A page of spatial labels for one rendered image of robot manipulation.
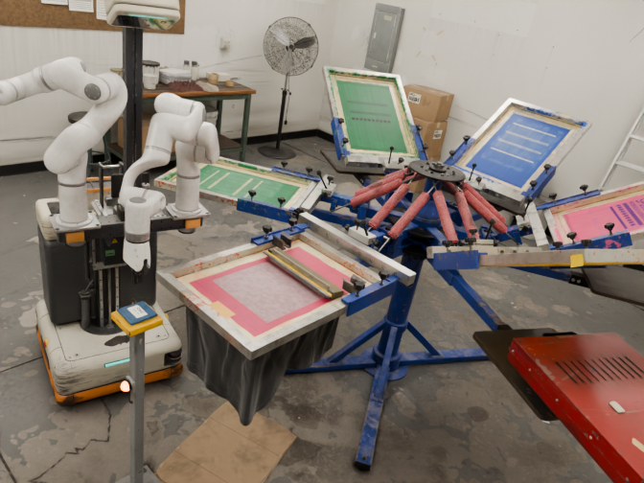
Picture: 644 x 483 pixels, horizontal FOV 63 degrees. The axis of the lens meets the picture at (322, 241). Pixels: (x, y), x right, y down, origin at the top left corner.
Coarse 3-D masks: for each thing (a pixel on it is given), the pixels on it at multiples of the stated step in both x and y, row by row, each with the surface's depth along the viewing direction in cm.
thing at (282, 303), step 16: (320, 272) 229; (336, 272) 232; (272, 288) 212; (288, 288) 214; (304, 288) 215; (240, 304) 198; (256, 304) 200; (272, 304) 202; (288, 304) 204; (304, 304) 205; (320, 304) 207; (240, 320) 190; (256, 320) 191; (272, 320) 193
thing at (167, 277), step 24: (312, 240) 248; (192, 264) 211; (216, 264) 220; (360, 264) 234; (168, 288) 199; (216, 312) 185; (336, 312) 200; (240, 336) 176; (264, 336) 178; (288, 336) 182
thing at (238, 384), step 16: (192, 320) 211; (192, 336) 215; (208, 336) 205; (192, 352) 218; (208, 352) 209; (224, 352) 202; (240, 352) 194; (192, 368) 222; (208, 368) 211; (224, 368) 203; (240, 368) 197; (256, 368) 190; (208, 384) 214; (224, 384) 208; (240, 384) 200; (240, 400) 203; (240, 416) 204
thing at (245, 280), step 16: (304, 256) 240; (224, 272) 217; (240, 272) 219; (256, 272) 221; (272, 272) 223; (208, 288) 204; (224, 288) 206; (240, 288) 208; (256, 288) 210; (224, 304) 197
